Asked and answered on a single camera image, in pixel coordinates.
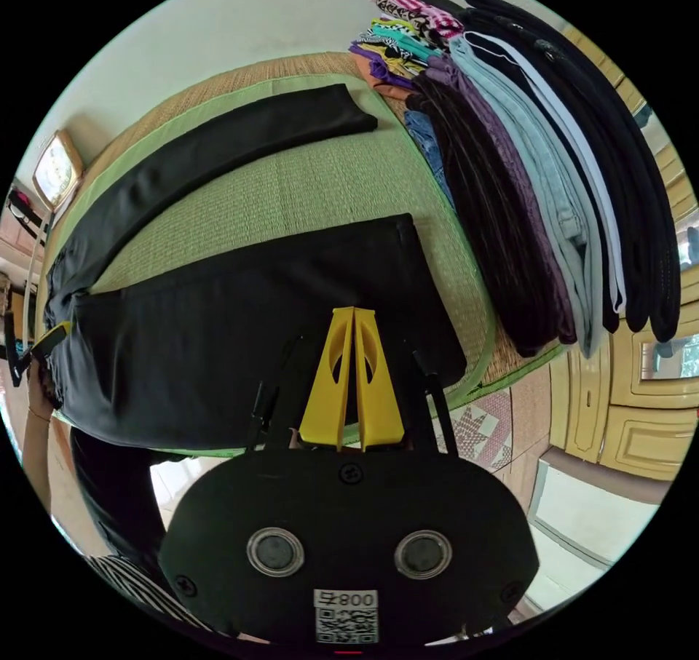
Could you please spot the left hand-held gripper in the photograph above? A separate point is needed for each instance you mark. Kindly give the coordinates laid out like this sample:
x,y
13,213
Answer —
x,y
15,355

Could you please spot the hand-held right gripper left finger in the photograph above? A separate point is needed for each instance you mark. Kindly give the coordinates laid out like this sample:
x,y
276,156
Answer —
x,y
323,398

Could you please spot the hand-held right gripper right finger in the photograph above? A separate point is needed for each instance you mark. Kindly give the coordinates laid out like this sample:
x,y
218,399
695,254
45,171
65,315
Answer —
x,y
382,403

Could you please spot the black pants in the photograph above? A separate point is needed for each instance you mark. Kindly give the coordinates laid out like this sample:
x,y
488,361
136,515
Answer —
x,y
218,354

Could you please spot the person's left forearm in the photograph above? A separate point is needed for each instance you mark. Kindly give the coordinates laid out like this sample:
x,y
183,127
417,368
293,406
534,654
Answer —
x,y
37,452

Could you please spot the person's left hand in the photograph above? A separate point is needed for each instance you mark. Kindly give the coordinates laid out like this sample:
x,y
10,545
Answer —
x,y
42,384

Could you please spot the person's body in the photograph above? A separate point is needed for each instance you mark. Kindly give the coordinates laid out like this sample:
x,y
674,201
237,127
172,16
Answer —
x,y
123,512

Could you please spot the yellow wooden cupboard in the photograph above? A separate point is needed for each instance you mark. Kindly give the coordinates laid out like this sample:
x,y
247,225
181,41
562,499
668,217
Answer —
x,y
633,431

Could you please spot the pile of clothes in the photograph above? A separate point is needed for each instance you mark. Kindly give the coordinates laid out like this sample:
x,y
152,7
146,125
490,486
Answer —
x,y
535,190

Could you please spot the wooden framed wall clock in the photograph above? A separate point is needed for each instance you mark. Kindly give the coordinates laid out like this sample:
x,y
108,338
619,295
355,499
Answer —
x,y
55,170

